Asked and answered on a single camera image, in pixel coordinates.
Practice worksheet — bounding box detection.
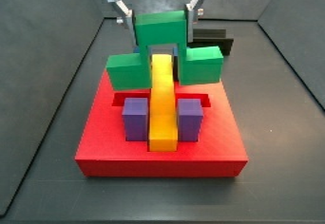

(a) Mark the left purple block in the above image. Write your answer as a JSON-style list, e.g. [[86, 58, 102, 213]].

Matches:
[[121, 98, 148, 141]]

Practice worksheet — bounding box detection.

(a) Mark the right purple block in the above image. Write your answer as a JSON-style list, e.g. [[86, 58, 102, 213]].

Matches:
[[177, 99, 203, 141]]

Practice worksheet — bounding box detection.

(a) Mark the purple block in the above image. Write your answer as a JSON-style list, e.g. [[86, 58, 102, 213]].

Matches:
[[177, 99, 203, 141], [121, 98, 148, 141]]

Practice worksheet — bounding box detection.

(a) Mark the black fixture block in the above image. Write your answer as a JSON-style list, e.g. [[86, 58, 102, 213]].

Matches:
[[187, 28, 233, 56]]

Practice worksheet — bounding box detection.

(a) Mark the green bridge-shaped block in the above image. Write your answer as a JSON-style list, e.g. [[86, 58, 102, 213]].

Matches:
[[105, 10, 223, 91]]

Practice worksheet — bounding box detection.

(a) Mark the red base board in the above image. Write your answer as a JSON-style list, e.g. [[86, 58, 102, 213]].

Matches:
[[74, 76, 248, 177]]

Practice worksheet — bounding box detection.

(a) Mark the yellow long bar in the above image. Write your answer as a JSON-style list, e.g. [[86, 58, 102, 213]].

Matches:
[[148, 54, 177, 152]]

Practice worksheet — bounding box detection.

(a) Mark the right dark blue block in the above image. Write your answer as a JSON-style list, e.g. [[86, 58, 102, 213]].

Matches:
[[172, 47, 179, 82]]

